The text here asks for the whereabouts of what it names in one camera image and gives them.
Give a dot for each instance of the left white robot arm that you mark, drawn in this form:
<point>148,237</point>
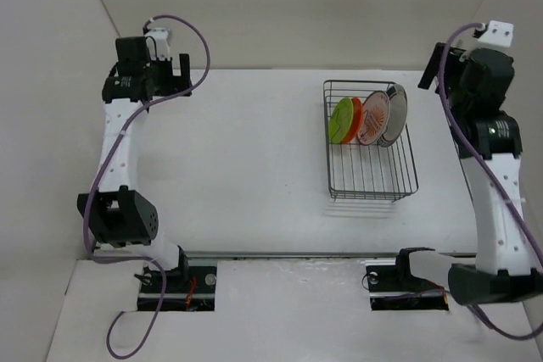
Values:
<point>122,220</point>

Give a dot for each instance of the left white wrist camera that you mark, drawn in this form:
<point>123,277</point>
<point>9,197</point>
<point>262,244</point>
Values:
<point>159,43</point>

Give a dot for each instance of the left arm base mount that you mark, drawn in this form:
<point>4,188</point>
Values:
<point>191,287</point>

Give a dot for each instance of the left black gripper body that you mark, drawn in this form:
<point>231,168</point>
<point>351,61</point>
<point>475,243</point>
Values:
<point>152,71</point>

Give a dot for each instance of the black wire dish rack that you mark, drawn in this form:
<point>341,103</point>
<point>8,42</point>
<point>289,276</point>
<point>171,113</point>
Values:
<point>381,171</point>

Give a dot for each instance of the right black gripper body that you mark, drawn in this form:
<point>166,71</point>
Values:
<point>456,103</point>

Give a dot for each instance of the white plate orange sunburst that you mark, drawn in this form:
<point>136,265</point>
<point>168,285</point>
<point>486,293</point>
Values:
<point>376,109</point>

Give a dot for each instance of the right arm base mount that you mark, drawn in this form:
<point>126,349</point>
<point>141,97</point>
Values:
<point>392,286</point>

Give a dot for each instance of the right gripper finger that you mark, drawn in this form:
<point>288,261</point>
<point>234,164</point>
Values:
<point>432,67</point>
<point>453,68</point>

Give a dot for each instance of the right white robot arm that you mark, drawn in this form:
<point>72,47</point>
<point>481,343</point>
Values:
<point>503,270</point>

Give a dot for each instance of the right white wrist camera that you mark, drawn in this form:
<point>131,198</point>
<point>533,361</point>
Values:
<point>495,34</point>

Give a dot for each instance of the white plate teal rim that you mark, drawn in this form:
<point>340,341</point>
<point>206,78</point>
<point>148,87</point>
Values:
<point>398,104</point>

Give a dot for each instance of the lime green plate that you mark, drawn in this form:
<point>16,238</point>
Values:
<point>341,120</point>

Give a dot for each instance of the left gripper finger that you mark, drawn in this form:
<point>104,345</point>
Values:
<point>166,82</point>
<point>185,81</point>

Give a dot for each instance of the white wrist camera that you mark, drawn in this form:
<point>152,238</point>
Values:
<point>495,34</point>
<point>159,43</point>

